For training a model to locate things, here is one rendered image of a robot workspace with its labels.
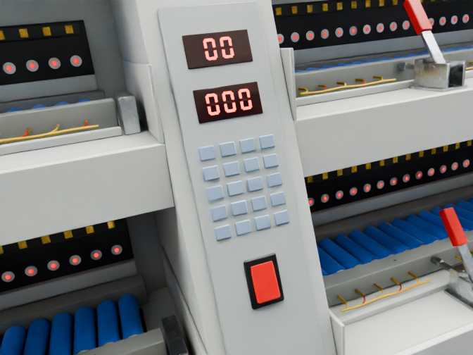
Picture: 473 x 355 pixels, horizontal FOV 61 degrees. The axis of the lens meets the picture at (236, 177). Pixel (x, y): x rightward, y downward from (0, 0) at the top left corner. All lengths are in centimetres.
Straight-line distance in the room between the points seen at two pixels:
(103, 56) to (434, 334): 42
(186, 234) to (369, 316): 20
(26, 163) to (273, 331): 20
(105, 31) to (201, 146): 26
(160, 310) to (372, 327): 20
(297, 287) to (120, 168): 15
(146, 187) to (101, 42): 25
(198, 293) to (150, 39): 17
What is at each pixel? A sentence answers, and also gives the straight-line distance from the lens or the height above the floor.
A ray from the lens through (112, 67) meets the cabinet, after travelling 48.
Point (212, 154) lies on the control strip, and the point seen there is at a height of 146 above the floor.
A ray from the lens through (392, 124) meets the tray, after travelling 35.
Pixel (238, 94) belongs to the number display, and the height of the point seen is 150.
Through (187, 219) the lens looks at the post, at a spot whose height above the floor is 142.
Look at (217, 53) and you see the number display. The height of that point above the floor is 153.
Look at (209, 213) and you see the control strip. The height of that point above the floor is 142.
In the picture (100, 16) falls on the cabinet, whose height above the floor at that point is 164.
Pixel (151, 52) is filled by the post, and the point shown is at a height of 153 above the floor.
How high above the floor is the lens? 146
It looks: 3 degrees down
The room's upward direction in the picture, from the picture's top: 11 degrees counter-clockwise
